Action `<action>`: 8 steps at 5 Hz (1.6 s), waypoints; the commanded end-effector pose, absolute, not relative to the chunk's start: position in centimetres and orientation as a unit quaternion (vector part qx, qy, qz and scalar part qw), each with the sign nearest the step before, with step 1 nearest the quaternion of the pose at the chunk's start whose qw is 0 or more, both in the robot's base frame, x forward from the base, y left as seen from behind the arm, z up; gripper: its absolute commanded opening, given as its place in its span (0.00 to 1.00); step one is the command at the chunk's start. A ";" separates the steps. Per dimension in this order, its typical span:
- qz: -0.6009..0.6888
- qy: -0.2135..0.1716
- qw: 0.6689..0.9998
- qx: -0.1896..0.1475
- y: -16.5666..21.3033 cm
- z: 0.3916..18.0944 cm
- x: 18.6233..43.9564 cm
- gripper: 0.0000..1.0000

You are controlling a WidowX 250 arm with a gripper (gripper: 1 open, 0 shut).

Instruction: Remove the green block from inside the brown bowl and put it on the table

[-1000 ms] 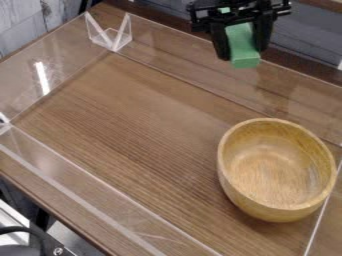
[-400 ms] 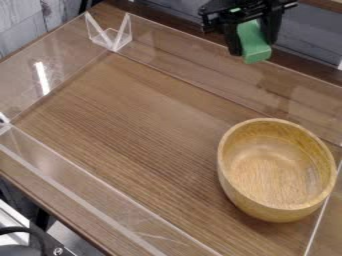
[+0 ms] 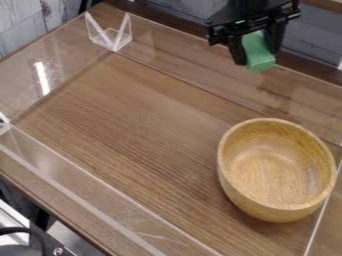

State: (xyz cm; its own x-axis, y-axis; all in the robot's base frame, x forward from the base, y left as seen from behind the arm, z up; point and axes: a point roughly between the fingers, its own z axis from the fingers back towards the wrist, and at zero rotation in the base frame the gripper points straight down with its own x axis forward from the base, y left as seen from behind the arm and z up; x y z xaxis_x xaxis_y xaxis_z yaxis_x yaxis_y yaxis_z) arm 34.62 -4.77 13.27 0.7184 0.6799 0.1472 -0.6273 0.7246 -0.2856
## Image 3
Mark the clear acrylic tray wall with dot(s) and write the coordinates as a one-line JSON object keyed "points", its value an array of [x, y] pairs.
{"points": [[106, 196]]}

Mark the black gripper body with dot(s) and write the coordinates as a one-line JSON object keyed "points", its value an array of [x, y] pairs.
{"points": [[245, 16]]}

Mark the brown wooden bowl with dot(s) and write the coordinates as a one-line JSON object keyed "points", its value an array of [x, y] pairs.
{"points": [[277, 170]]}

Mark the clear acrylic corner bracket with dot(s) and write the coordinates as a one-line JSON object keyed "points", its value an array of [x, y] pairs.
{"points": [[110, 38]]}

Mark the green rectangular block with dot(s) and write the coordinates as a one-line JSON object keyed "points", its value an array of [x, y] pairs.
{"points": [[260, 58]]}

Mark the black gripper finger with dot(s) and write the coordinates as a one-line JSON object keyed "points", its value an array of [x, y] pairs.
{"points": [[237, 50], [274, 34]]}

